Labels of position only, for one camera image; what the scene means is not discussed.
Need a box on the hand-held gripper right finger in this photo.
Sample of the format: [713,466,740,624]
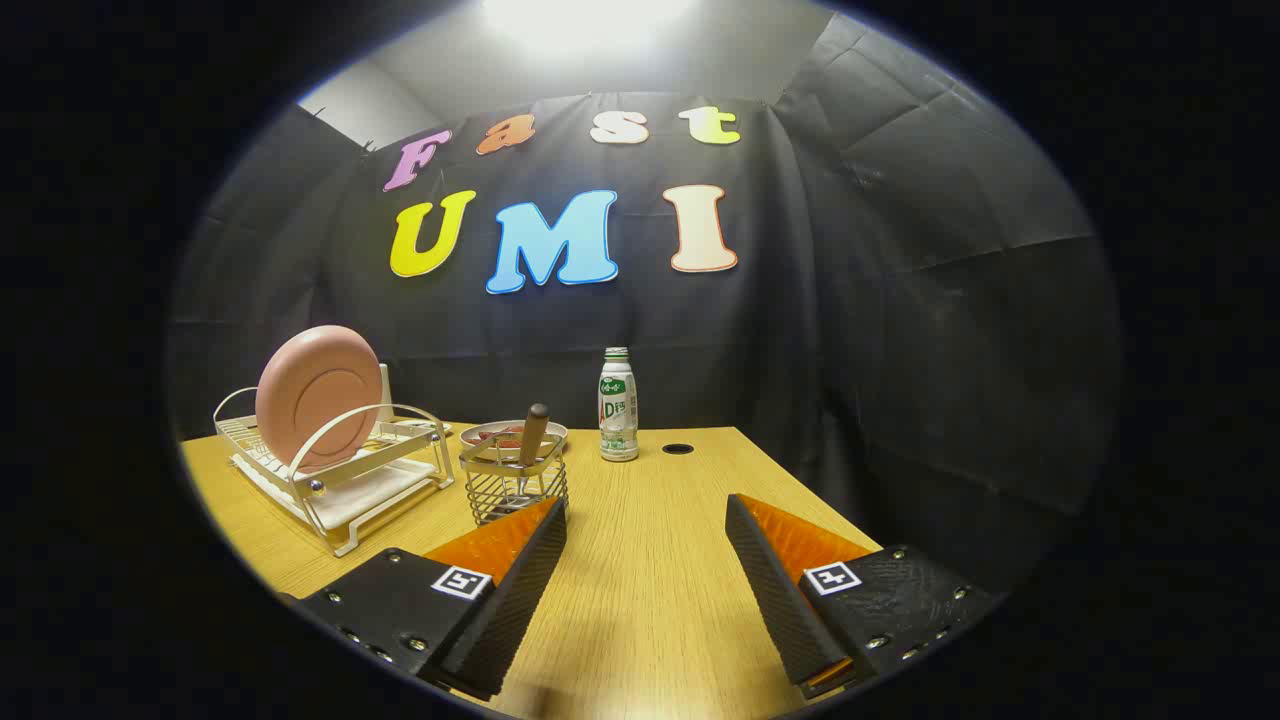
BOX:
[724,492,1003,701]

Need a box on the white green drink bottle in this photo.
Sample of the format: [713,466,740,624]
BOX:
[598,347,640,463]

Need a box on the ceiling light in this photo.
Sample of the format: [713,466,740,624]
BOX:
[480,0,701,53]

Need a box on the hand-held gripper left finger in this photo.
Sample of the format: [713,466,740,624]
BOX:
[290,495,569,703]

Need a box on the wooden handled spoon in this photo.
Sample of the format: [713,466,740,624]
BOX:
[512,403,551,498]

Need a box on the metal wire basket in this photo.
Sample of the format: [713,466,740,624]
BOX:
[459,432,570,527]

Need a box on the small white dish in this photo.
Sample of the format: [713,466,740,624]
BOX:
[461,420,569,454]

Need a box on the pink plate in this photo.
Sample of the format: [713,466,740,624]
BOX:
[255,325,386,473]

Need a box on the black backdrop cloth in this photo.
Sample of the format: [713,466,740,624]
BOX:
[165,10,1126,591]

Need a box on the white wire dish rack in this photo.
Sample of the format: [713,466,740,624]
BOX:
[212,385,456,558]

